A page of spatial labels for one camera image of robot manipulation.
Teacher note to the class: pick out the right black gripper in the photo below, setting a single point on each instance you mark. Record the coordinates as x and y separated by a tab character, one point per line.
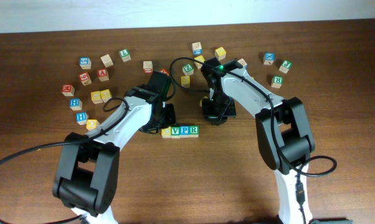
217	115

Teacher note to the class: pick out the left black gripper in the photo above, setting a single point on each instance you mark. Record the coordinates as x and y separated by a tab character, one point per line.
159	123

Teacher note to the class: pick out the yellow C block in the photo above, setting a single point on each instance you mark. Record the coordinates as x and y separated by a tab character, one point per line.
166	132

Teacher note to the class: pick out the green V block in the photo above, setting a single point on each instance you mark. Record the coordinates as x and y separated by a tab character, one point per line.
175	132

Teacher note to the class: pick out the blue P block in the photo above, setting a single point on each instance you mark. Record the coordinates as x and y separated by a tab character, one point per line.
184	131

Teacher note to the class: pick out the green r block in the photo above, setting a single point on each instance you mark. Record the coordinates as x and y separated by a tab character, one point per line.
194	131
277	82

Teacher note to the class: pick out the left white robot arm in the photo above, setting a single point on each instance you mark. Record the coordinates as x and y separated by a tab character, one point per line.
87	173

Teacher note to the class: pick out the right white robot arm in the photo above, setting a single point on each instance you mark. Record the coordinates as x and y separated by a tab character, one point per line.
284	135

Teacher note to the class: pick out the yellow block centre lower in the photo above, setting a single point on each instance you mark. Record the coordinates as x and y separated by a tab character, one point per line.
200	103

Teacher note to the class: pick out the yellow block below Z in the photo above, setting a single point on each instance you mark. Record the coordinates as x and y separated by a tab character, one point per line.
185	81

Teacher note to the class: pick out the red A block tilted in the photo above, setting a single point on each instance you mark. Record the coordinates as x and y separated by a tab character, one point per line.
164	71

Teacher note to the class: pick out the green Z block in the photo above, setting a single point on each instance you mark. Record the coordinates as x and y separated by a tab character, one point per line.
188	70

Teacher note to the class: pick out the plain block red side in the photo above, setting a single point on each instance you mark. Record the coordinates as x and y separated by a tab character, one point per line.
148	67

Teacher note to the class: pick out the yellow block above Z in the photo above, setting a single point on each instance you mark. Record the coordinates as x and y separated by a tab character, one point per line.
198	61

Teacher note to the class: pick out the plain block right centre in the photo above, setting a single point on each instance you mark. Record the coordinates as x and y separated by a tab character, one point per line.
243	62

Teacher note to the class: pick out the yellow block top right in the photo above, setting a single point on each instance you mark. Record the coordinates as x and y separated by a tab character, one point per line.
220	53

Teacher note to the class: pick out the yellow G block pair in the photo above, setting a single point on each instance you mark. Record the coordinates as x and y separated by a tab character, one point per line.
105	95

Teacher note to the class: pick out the plain block blue side top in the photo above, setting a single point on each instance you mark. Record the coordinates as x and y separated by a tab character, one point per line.
196	48

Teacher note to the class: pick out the yellow O block pair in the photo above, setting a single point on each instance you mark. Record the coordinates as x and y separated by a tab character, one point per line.
96	97

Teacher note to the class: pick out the yellow O block left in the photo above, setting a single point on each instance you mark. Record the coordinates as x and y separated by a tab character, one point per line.
92	124

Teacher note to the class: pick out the red A block left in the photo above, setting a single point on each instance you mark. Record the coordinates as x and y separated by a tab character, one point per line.
103	75

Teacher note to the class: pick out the green L block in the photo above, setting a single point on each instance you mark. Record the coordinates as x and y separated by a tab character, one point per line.
125	55

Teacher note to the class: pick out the blue X block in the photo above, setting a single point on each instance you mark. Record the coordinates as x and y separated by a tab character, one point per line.
268	58

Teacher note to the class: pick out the plain wooden block left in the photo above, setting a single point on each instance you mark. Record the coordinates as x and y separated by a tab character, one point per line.
106	60

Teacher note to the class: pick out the blue H block lower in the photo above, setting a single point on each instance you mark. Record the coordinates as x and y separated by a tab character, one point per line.
81	118

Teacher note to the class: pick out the blue h block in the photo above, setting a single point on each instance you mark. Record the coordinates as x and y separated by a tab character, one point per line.
81	118
75	104

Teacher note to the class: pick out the green J block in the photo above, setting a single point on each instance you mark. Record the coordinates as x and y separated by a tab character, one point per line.
285	66

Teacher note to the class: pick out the red nine block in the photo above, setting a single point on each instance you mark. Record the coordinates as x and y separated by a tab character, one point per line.
85	78

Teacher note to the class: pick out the blue H block upper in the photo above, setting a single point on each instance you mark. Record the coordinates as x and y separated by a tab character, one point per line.
75	104

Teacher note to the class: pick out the blue block far left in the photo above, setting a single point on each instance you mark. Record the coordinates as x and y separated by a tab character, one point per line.
85	63

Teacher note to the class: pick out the red M block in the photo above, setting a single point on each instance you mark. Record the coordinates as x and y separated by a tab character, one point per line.
68	90

